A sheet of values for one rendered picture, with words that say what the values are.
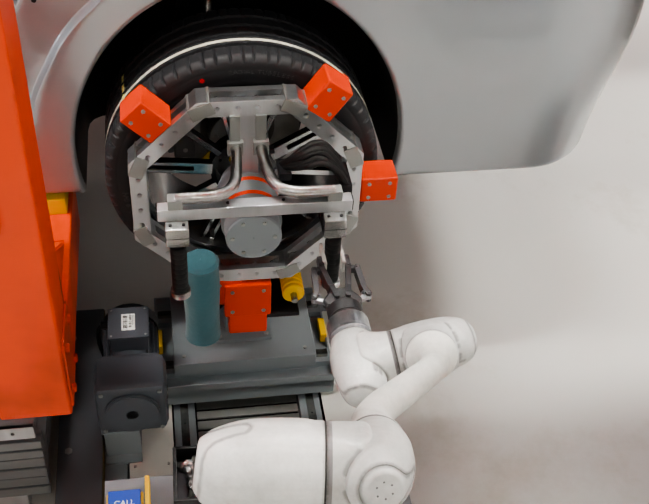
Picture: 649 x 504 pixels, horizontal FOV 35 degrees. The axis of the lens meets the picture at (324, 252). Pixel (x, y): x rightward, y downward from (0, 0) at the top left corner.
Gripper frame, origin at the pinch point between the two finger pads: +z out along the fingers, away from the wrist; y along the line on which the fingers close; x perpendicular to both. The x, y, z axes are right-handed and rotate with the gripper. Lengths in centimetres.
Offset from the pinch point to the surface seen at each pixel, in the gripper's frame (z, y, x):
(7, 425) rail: -4, -77, -44
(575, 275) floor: 72, 101, -83
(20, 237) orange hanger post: -14, -64, 23
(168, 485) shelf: -30, -39, -38
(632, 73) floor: 196, 171, -83
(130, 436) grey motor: 7, -50, -67
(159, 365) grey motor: 10, -40, -43
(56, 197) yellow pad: 39, -63, -10
